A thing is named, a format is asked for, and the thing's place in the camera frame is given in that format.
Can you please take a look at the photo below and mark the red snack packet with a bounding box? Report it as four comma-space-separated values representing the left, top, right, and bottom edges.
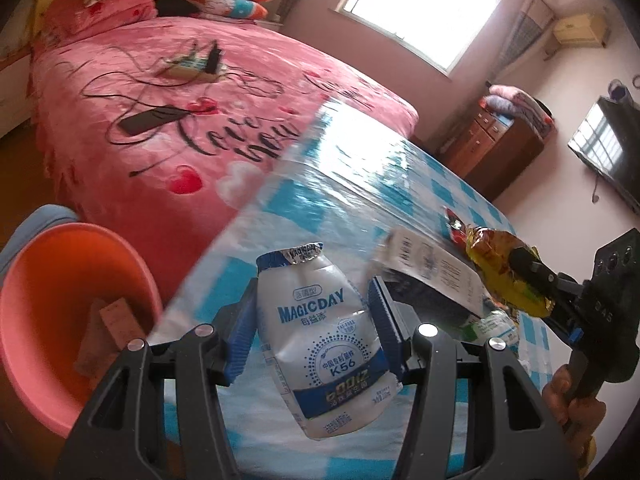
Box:
444, 206, 476, 251

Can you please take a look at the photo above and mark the white yogurt bottle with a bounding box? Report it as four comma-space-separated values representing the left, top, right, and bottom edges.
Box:
256, 241, 404, 441

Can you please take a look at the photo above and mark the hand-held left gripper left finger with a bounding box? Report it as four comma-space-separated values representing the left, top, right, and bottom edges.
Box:
60, 280, 258, 480

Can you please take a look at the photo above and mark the orange plastic bin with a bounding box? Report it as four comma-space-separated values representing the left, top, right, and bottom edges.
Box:
0, 222, 164, 436

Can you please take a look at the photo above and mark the window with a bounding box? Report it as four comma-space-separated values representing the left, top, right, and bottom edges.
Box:
337, 0, 507, 79

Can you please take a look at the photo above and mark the folded pink blanket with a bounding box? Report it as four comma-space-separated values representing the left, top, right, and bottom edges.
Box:
44, 0, 171, 37

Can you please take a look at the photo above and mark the yellow foil wrapper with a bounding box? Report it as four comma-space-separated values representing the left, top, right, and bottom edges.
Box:
465, 225, 557, 319

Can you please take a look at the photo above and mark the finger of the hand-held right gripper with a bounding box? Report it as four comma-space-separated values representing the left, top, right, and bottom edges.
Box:
507, 246, 585, 307

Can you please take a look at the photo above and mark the folded quilts stack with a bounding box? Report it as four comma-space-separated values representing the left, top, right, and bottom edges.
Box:
479, 84, 559, 137

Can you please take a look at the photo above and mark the white power strip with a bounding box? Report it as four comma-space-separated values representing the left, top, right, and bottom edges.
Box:
161, 57, 224, 82

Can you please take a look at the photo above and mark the white nightstand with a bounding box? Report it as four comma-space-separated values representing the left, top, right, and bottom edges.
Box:
0, 50, 37, 139

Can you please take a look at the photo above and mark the pink printed bed blanket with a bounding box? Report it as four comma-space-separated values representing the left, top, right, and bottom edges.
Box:
27, 14, 421, 241

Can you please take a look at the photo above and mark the person's right hand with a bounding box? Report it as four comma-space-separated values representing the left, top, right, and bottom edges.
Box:
542, 365, 608, 463

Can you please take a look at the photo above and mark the wooden cabinet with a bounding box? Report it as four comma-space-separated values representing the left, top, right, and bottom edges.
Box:
437, 97, 547, 202

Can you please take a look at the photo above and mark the grey curtain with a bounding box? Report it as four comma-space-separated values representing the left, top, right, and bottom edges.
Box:
271, 0, 298, 27
500, 0, 552, 84

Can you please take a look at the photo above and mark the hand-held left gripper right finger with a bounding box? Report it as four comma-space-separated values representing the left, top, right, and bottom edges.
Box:
368, 276, 583, 480

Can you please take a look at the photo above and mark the white green wipe packet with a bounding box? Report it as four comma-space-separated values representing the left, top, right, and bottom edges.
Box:
467, 310, 521, 359

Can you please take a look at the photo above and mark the blue checkered tablecloth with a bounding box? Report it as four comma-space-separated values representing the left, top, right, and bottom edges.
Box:
150, 97, 553, 480

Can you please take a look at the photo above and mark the brown paper packet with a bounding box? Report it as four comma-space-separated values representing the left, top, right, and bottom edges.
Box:
75, 297, 144, 377

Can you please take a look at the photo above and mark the blue plastic bin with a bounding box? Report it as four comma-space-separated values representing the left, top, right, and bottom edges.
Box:
0, 204, 81, 262

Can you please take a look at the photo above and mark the black charger plug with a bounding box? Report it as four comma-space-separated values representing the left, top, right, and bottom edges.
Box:
205, 41, 224, 74

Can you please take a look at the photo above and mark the wall television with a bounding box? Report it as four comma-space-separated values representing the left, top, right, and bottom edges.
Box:
567, 94, 640, 207

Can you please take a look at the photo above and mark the black phone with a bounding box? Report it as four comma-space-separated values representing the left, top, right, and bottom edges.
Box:
119, 105, 184, 137

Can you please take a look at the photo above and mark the large white grey carton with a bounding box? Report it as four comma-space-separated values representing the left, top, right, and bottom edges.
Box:
372, 227, 488, 322

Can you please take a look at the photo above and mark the black cloth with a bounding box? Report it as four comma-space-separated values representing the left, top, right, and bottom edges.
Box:
156, 0, 202, 18

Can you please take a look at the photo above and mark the air conditioner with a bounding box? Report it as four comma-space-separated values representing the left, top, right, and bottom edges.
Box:
551, 12, 612, 49

